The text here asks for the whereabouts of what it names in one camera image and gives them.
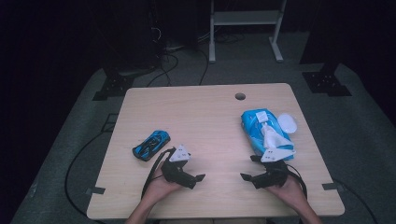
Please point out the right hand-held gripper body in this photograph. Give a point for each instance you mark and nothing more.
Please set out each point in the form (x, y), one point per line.
(274, 175)

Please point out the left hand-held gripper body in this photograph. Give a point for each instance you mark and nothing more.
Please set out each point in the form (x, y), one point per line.
(174, 172)

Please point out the white wet wipe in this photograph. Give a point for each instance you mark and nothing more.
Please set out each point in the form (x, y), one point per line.
(274, 138)

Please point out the blue wet wipes pack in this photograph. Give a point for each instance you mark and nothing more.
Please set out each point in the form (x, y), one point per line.
(253, 130)

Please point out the blue toy car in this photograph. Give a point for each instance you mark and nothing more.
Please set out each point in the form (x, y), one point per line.
(151, 145)

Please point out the person's right hand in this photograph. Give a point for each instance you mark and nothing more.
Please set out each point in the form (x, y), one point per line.
(291, 191)

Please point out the person's left hand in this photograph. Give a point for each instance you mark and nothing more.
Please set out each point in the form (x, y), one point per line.
(157, 189)

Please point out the black tape strip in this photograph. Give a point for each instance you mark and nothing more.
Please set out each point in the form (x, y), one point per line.
(95, 190)
(332, 186)

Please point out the black stand base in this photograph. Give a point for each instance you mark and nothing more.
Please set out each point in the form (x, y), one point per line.
(325, 82)
(113, 87)

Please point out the white metal stand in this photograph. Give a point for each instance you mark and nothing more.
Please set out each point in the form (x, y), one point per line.
(246, 18)

